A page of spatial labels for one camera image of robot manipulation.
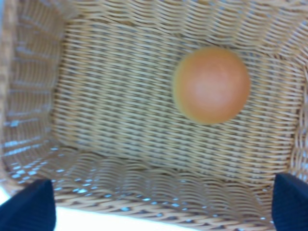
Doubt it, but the tan wicker basket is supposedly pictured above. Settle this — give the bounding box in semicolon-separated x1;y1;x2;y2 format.
0;0;308;231

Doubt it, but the red-orange peach fruit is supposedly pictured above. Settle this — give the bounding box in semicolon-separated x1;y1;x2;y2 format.
172;47;251;125

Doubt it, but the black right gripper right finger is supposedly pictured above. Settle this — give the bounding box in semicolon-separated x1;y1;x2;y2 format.
271;173;308;231

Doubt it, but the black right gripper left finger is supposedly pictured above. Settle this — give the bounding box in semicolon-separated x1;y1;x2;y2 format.
0;179;56;231

